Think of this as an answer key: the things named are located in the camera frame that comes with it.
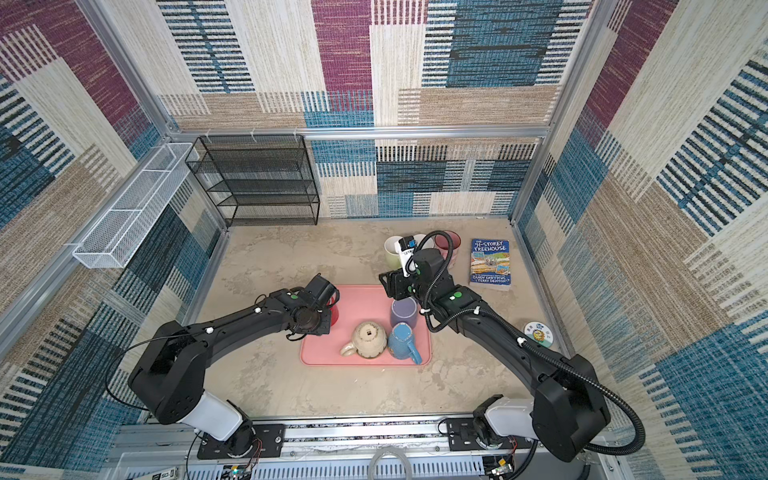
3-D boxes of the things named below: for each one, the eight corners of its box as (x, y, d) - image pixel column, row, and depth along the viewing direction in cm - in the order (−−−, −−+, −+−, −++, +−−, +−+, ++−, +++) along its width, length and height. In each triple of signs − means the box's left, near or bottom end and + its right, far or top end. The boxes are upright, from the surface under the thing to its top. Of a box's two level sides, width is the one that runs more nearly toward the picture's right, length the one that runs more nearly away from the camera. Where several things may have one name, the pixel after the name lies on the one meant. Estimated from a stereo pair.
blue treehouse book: (470, 281, 104) (472, 276, 101) (470, 240, 115) (472, 235, 113) (510, 287, 102) (513, 282, 100) (506, 245, 114) (509, 239, 111)
